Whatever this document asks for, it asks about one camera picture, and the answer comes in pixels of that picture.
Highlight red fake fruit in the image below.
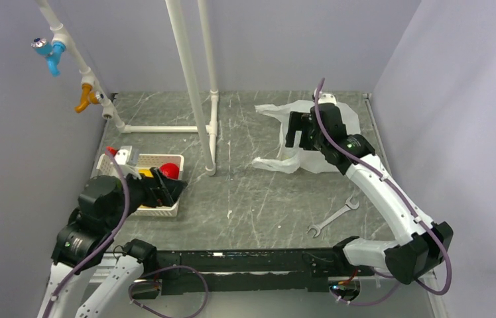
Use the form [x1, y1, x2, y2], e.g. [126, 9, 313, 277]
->
[158, 162, 180, 180]

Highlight yellow fake fruit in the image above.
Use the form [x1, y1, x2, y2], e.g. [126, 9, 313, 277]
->
[139, 170, 154, 178]

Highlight white plastic bag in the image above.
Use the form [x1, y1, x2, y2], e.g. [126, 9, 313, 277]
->
[251, 100, 338, 174]

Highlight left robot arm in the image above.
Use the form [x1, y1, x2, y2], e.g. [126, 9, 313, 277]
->
[38, 168, 188, 317]

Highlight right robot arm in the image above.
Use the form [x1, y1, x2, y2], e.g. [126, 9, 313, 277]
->
[285, 103, 454, 284]

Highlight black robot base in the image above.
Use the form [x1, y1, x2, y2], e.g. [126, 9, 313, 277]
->
[113, 248, 376, 295]

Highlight white plastic basket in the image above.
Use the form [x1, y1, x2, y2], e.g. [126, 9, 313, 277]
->
[78, 148, 187, 219]

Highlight silver wrench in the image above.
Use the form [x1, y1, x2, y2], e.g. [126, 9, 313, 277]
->
[306, 196, 360, 239]

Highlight orange valve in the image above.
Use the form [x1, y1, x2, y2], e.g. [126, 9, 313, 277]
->
[74, 83, 104, 113]

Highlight blue valve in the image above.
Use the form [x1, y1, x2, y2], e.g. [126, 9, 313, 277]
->
[31, 37, 66, 77]

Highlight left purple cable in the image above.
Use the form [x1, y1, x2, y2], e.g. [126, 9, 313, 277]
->
[44, 147, 132, 318]

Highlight purple cable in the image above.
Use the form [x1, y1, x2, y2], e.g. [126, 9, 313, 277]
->
[44, 147, 132, 318]
[312, 78, 454, 297]

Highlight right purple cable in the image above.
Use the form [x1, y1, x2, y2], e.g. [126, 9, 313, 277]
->
[312, 78, 454, 297]

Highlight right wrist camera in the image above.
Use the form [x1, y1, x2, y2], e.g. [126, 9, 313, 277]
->
[312, 91, 337, 105]

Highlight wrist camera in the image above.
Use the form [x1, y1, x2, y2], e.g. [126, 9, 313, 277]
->
[105, 146, 141, 179]
[312, 91, 337, 105]

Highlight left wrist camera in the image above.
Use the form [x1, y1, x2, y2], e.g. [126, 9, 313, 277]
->
[105, 146, 141, 179]

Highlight white PVC pipe frame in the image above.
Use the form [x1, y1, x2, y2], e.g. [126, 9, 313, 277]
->
[36, 1, 219, 176]

